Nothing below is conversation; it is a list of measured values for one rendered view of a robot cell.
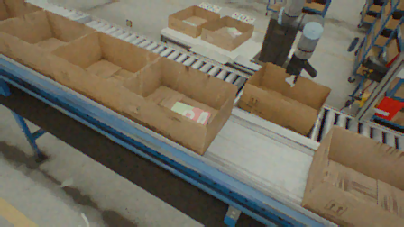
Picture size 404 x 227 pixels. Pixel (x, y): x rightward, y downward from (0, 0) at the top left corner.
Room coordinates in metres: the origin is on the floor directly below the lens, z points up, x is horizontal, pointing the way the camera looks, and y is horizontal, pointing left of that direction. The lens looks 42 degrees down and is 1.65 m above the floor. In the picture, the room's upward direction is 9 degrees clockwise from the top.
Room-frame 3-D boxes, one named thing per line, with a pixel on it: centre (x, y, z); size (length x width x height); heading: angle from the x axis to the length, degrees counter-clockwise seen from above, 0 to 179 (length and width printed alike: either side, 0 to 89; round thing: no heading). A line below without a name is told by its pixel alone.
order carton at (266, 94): (1.14, -0.43, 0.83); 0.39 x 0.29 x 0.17; 61
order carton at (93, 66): (0.96, 0.47, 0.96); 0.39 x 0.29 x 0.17; 68
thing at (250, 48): (1.95, -0.13, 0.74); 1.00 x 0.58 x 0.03; 64
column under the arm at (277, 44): (1.70, -0.45, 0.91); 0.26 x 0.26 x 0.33; 64
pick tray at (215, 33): (1.96, -0.10, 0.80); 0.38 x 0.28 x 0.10; 152
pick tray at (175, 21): (2.09, 0.19, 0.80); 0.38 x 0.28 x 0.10; 153
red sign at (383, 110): (1.17, -0.99, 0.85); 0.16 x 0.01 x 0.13; 68
